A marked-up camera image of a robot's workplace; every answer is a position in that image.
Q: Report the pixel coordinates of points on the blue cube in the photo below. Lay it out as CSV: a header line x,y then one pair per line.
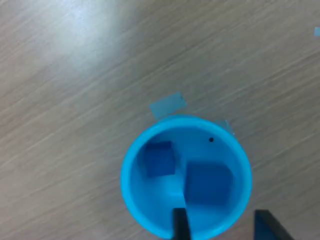
x,y
208,183
160,160

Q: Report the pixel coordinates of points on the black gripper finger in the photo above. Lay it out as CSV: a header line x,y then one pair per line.
x,y
267,227
182,225

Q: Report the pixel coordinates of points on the blue-grey tape patch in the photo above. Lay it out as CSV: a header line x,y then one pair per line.
x,y
167,105
317,32

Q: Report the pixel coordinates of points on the blue round bin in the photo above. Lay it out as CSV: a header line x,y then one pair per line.
x,y
155,212

